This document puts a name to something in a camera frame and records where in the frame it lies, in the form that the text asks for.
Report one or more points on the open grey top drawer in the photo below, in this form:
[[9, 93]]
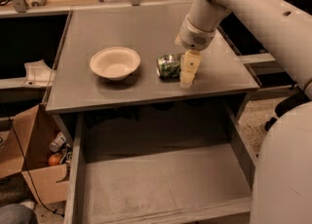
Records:
[[183, 165]]

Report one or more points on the blue jeans knee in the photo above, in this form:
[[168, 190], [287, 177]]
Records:
[[17, 214]]

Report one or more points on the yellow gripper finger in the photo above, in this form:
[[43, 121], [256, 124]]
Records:
[[189, 65]]

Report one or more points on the white paper bowl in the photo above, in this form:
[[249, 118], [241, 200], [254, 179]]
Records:
[[115, 63]]

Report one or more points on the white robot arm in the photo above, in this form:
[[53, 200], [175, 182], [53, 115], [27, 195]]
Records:
[[282, 185]]

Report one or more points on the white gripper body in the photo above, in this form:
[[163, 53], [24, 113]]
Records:
[[195, 38]]

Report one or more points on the brown cardboard box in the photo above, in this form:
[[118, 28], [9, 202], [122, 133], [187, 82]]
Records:
[[26, 151]]

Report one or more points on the white bottle in box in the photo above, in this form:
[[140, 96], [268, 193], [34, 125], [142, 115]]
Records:
[[57, 143]]

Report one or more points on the white curved plastic part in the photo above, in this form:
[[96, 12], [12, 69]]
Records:
[[38, 74]]

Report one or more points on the green soda can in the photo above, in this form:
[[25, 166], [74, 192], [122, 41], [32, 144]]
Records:
[[168, 66]]

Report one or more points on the black office chair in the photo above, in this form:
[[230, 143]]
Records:
[[285, 106]]

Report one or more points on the grey cabinet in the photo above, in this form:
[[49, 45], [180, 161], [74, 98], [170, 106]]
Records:
[[150, 30]]

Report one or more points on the orange fruit in box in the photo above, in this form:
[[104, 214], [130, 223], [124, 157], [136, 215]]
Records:
[[54, 159]]

